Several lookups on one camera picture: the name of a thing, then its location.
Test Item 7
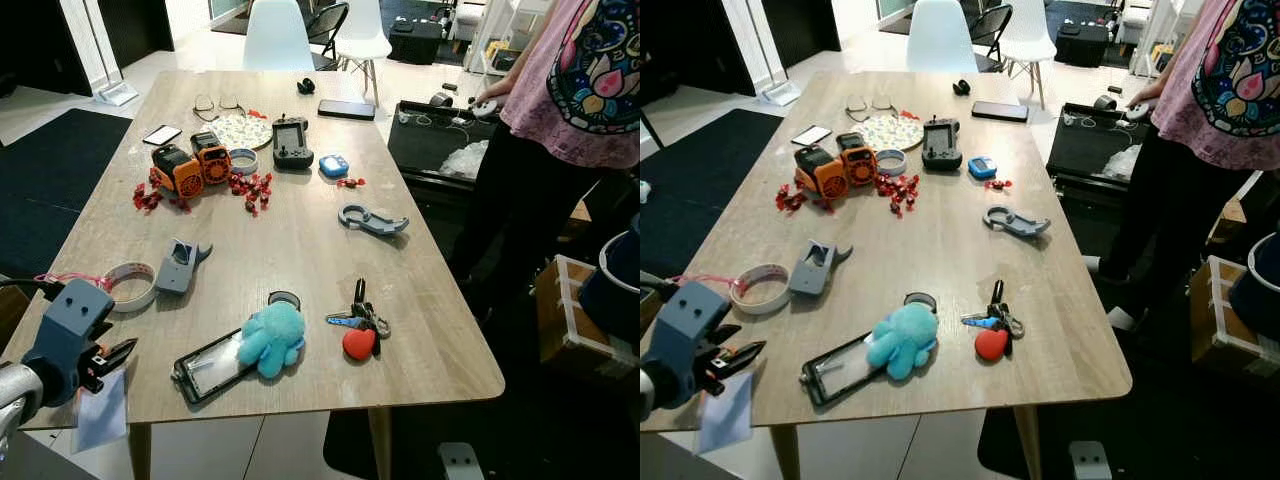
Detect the grey plastic hook part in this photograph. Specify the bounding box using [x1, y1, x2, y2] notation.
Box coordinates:
[337, 203, 411, 238]
[982, 205, 1053, 240]

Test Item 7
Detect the white tape roll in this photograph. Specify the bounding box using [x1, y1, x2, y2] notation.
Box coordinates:
[103, 262, 159, 314]
[729, 264, 792, 317]

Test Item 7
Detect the clear plastic tag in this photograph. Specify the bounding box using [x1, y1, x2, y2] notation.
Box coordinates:
[73, 368, 130, 454]
[696, 372, 754, 457]

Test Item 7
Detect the black framed clear phone case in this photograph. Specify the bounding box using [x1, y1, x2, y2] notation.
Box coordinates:
[171, 327, 265, 406]
[799, 331, 888, 408]

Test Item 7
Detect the grey plastic gripper shell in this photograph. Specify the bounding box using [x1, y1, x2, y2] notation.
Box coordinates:
[787, 240, 854, 298]
[154, 238, 214, 297]

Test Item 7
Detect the dark blue white-rimmed container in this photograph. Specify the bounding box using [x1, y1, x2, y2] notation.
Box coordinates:
[577, 231, 641, 347]
[1227, 231, 1280, 343]

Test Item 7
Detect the dark rug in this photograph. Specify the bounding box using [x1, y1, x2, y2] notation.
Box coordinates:
[640, 107, 803, 281]
[0, 107, 134, 281]

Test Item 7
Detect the blue plush octopus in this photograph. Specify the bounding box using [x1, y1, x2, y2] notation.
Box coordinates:
[236, 301, 308, 380]
[865, 303, 940, 382]

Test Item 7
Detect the wooden crate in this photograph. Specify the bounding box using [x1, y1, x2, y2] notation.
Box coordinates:
[1187, 254, 1280, 379]
[534, 254, 641, 383]

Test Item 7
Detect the orange and black device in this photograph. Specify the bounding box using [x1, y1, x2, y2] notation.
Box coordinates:
[793, 132, 879, 201]
[149, 130, 234, 199]

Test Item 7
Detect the light wooden table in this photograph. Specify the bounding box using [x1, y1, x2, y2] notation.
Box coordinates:
[640, 70, 1134, 480]
[0, 70, 506, 480]

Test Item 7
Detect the red wrapped candies pile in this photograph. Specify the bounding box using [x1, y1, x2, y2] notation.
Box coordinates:
[132, 166, 275, 218]
[775, 170, 923, 219]

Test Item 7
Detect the key bunch with red ball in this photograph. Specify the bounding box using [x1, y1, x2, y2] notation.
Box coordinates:
[325, 278, 392, 362]
[960, 279, 1026, 362]

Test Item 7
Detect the round patterned plate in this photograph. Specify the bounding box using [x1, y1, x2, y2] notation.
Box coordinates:
[854, 113, 926, 154]
[207, 112, 275, 152]

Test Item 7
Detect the black handheld controller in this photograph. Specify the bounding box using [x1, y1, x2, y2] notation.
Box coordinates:
[920, 116, 965, 173]
[271, 115, 316, 172]

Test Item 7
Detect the grey robot foot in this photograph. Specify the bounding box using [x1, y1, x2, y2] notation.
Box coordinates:
[1067, 441, 1114, 480]
[437, 441, 487, 480]

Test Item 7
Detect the person in pink shirt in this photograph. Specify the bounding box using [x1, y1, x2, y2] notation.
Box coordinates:
[444, 0, 641, 336]
[1080, 0, 1280, 333]

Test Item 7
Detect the crumpled clear plastic bag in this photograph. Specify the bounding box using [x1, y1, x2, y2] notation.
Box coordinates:
[439, 139, 492, 180]
[1101, 144, 1144, 182]

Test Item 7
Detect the black smartphone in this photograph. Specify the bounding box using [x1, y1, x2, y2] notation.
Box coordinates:
[317, 98, 377, 123]
[970, 100, 1030, 125]

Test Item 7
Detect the light blue shell chair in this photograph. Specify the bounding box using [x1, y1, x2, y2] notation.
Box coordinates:
[906, 0, 979, 75]
[242, 0, 317, 74]

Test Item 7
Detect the black open case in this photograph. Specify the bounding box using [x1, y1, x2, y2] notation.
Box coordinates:
[386, 99, 503, 193]
[1046, 101, 1153, 193]

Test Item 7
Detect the white shell chair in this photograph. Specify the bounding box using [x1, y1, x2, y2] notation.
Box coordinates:
[999, 0, 1058, 110]
[334, 0, 394, 107]

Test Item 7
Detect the black storage box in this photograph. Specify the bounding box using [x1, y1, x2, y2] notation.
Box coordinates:
[387, 19, 447, 67]
[1054, 21, 1112, 70]

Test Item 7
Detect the pink string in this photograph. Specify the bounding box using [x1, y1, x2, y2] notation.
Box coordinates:
[668, 273, 736, 293]
[34, 271, 109, 292]

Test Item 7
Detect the black frame chair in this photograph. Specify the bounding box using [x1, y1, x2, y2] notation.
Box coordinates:
[967, 4, 1014, 73]
[307, 2, 352, 69]

